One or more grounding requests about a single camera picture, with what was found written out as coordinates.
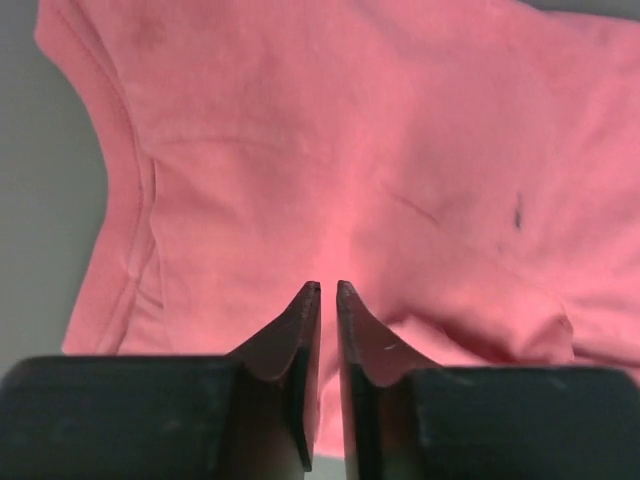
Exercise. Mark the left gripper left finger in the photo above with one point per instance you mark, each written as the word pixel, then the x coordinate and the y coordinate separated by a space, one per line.
pixel 278 408

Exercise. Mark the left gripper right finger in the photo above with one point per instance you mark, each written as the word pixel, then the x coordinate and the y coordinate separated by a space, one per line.
pixel 378 406

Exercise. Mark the salmon pink t shirt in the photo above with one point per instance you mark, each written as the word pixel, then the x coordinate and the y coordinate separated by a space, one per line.
pixel 471 167

